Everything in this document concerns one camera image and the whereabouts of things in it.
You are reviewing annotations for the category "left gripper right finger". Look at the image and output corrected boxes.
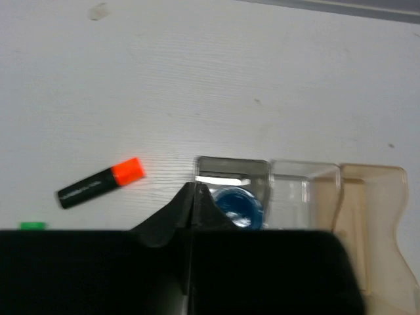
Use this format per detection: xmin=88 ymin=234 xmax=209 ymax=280
xmin=193 ymin=183 xmax=238 ymax=231

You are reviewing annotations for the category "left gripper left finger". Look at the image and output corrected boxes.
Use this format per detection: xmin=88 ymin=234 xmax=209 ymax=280
xmin=129 ymin=182 xmax=194 ymax=248

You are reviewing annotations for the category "blue tape roll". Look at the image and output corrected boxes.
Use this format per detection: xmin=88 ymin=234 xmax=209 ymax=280
xmin=212 ymin=186 xmax=264 ymax=230

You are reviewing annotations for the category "orange cap highlighter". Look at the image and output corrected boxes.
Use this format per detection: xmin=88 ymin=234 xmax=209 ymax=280
xmin=56 ymin=157 xmax=146 ymax=209

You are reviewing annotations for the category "green cap highlighter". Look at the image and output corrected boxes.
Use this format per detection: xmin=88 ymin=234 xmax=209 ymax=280
xmin=18 ymin=221 xmax=48 ymax=230

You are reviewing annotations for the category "grey transparent container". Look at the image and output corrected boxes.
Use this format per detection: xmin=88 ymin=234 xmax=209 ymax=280
xmin=194 ymin=156 xmax=270 ymax=228

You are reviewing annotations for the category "clear transparent container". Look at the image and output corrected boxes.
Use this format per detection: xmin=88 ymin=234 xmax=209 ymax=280
xmin=264 ymin=160 xmax=342 ymax=231

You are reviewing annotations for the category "amber transparent container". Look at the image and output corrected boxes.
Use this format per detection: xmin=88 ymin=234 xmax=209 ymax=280
xmin=333 ymin=164 xmax=419 ymax=314

